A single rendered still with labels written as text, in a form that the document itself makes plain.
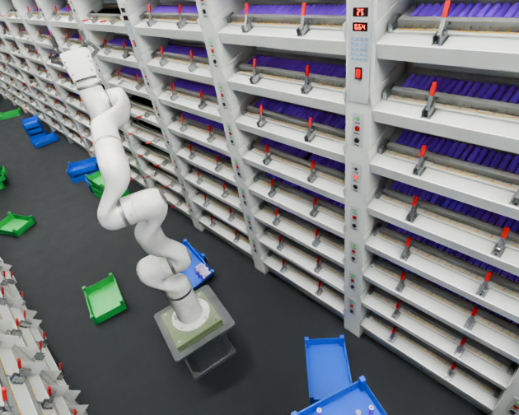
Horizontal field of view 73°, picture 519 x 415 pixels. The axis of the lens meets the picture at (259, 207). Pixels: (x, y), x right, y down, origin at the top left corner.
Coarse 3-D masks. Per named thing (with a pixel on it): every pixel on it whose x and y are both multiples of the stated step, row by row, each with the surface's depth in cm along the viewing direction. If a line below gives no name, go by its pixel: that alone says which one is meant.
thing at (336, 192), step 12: (252, 144) 172; (252, 156) 170; (264, 156) 167; (276, 156) 164; (264, 168) 165; (276, 168) 159; (288, 168) 156; (288, 180) 157; (300, 180) 150; (324, 180) 145; (336, 180) 142; (324, 192) 143; (336, 192) 139
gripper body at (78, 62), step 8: (80, 48) 124; (64, 56) 123; (72, 56) 123; (80, 56) 124; (88, 56) 125; (64, 64) 123; (72, 64) 124; (80, 64) 124; (88, 64) 125; (72, 72) 125; (80, 72) 125; (88, 72) 126; (96, 72) 128; (72, 80) 126; (80, 80) 125
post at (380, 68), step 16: (384, 0) 91; (384, 64) 102; (352, 112) 112; (368, 112) 108; (368, 128) 111; (384, 128) 117; (368, 144) 114; (352, 160) 123; (368, 176) 122; (352, 192) 131; (368, 192) 126; (368, 224) 137; (352, 240) 146; (368, 256) 150; (352, 320) 179
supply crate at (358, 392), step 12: (360, 384) 129; (336, 396) 129; (348, 396) 131; (360, 396) 130; (372, 396) 126; (312, 408) 127; (324, 408) 129; (336, 408) 128; (348, 408) 128; (360, 408) 127
